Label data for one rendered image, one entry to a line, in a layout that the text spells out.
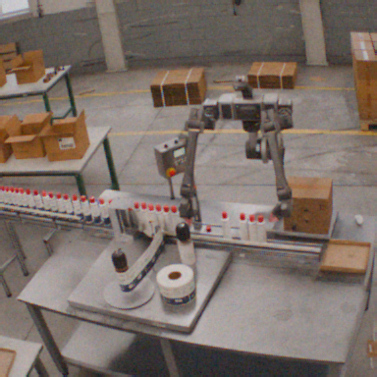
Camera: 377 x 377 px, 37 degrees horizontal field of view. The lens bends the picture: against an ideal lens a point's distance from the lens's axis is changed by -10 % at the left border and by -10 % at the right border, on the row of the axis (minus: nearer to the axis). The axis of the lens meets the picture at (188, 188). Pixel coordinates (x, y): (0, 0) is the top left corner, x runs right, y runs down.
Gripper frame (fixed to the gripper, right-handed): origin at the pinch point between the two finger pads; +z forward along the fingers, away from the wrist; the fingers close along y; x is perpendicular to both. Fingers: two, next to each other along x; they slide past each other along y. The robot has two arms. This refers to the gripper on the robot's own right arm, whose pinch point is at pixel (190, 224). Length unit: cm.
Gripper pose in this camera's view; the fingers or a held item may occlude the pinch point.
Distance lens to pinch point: 369.0
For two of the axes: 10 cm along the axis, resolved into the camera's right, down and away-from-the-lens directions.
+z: 1.3, 8.6, 5.0
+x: 3.7, -5.1, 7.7
